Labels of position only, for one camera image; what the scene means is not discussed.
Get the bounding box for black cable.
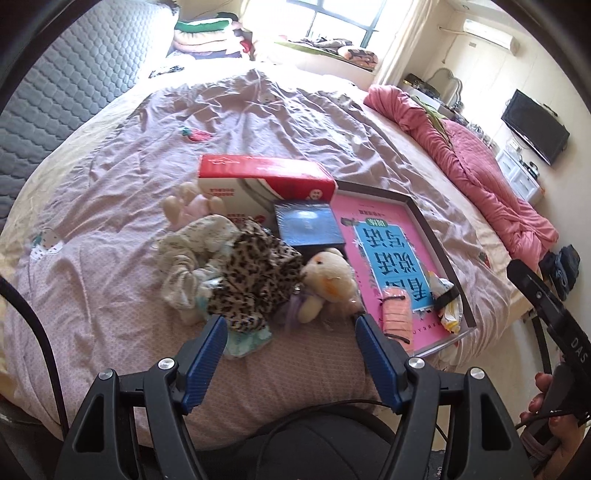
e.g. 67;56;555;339
0;277;66;439

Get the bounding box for white snack packet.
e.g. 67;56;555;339
427;272;465;334

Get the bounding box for patterned cushion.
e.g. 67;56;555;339
339;45;379;71

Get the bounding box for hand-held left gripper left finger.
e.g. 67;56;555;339
55;315;229;480

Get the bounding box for floral white cloth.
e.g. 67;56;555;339
157;215;241;311

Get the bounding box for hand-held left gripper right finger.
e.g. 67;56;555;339
355;313;532;480

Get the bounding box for blue jeans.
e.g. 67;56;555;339
540;244;581;301

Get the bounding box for black flat screen monitor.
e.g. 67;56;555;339
501;90;571;166

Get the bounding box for cream plush bear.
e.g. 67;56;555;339
295;248;363;324

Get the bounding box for window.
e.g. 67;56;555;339
314;0;407;47

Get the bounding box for cream curtain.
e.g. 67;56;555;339
379;0;444;86

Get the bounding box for pink crumpled quilt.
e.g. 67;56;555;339
363;84;559;273

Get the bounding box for white drawer cabinet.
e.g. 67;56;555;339
496;147;542;200

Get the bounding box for red and white box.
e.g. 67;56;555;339
198;154;338;230

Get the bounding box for blue wrapped box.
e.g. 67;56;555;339
274;202;347;250

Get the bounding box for person's right hand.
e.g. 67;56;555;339
526;373;591;480

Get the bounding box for grey quilted headboard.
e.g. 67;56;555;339
0;0;181;217

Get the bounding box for leopard print cloth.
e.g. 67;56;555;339
205;220;303;333

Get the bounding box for white framed mirror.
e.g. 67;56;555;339
431;68;464;104

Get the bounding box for pink book in tray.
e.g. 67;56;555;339
331;180;478;358

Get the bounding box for plush rabbit in pink dress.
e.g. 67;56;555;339
164;181;227;230

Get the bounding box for pile of folded bedding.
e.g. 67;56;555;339
173;11;254;60

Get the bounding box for white air conditioner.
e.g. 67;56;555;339
462;18;520;55

